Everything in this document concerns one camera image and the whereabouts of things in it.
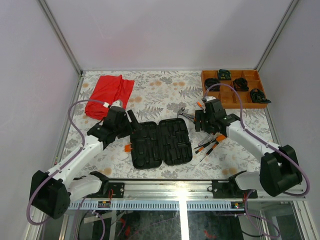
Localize black plastic tool case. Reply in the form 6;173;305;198
124;118;193;170

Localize small orange black screwdriver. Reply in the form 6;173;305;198
200;142;219;163

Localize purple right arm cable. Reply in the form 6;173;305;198
202;83;311;196

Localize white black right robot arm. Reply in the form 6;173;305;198
194;98;303;198

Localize large black handled screwdriver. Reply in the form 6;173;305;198
201;135;227;145

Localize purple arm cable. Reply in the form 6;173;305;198
26;99;107;226
202;83;311;196

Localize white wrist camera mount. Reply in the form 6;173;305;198
202;96;219;104
103;99;123;109

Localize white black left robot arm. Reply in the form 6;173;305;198
27;106;142;220

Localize orange black pliers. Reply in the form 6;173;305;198
182;113;196;122

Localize black strap bundle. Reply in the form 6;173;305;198
249;88;272;105
216;69;232;81
232;77;249;92
204;77;222;93

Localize red folded cloth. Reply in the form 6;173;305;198
84;75;135;120

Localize steel claw hammer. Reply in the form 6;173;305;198
177;107;186;117

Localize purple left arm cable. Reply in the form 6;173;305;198
26;99;107;226

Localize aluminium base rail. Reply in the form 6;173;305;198
37;179;307;211

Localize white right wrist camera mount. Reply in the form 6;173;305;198
202;96;219;104

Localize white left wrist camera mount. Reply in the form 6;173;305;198
103;99;123;109

